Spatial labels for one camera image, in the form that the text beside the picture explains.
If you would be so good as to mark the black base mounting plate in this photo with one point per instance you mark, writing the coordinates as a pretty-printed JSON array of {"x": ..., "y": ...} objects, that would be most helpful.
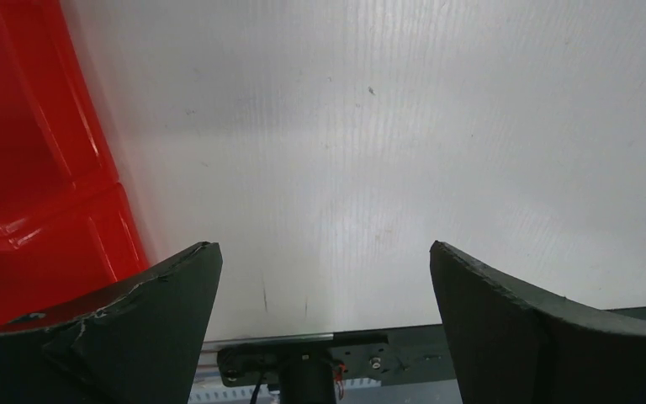
[{"x": 314, "y": 371}]

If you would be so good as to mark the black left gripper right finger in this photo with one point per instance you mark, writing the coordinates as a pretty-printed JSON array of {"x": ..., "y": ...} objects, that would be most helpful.
[{"x": 514, "y": 342}]

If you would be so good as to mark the red plastic compartment bin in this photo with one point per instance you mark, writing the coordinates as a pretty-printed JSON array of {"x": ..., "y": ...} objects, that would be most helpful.
[{"x": 66, "y": 228}]

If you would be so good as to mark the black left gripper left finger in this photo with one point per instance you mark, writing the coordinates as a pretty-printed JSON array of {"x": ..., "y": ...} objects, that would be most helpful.
[{"x": 134, "y": 341}]

